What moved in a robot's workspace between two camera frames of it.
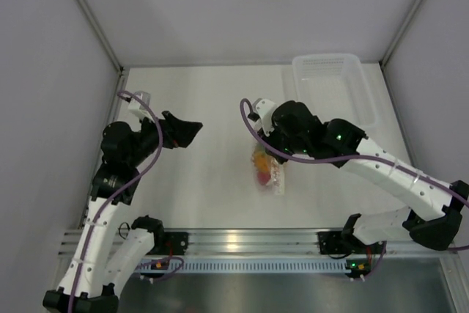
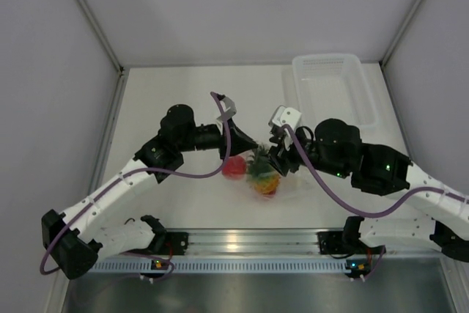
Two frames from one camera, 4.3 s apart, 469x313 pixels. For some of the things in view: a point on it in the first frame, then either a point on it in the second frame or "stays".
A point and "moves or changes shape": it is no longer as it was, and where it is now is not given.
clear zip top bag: [268, 171] moves or changes shape
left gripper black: [177, 133] to [239, 142]
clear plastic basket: [335, 86] stays
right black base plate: [334, 242] stays
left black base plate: [171, 243] stays
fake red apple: [264, 177] to [234, 168]
